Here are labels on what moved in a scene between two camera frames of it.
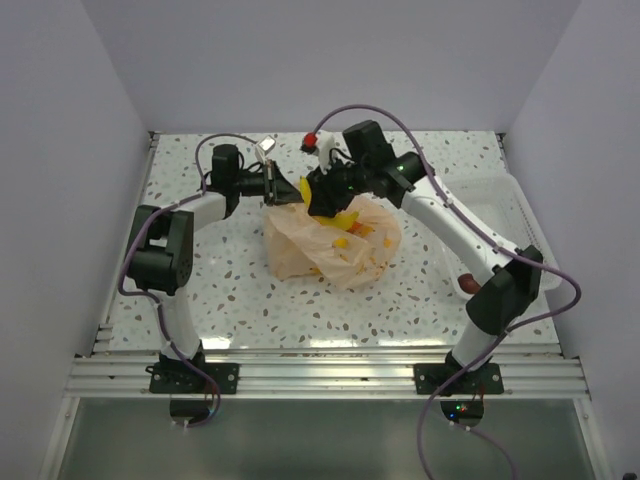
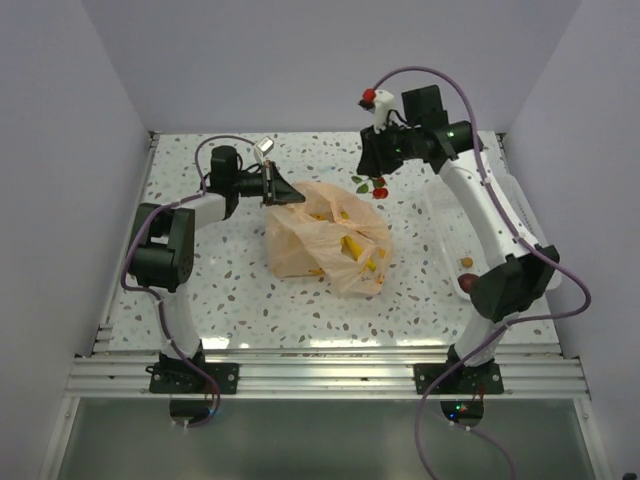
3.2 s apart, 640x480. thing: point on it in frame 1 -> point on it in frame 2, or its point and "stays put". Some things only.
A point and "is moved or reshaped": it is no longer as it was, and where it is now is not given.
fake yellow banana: (340, 220) -> (353, 248)
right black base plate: (430, 377) stays put
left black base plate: (181, 377) stays put
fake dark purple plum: (468, 284) stays put
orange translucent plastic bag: (349, 250) is moved or reshaped
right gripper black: (326, 198) -> (375, 160)
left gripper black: (279, 191) stays put
